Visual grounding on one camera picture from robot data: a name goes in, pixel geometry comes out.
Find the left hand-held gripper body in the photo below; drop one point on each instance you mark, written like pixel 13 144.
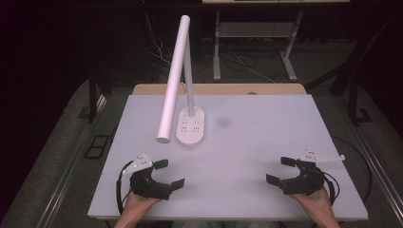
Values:
pixel 144 185

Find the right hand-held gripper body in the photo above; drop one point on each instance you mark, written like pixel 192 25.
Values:
pixel 305 183

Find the white desk lamp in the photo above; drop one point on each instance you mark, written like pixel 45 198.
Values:
pixel 173 79

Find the person's left hand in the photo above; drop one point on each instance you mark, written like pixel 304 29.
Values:
pixel 138 205

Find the person's right hand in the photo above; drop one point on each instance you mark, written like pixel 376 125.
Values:
pixel 316 204

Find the black metal stand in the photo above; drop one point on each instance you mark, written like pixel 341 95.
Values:
pixel 92 98
pixel 354 101

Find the black rectangular floor frame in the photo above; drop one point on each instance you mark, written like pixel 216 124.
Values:
pixel 96 147

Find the aluminium floor rail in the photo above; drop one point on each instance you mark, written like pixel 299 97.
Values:
pixel 375 164
pixel 68 167

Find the grey metal table frame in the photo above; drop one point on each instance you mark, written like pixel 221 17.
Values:
pixel 217 57

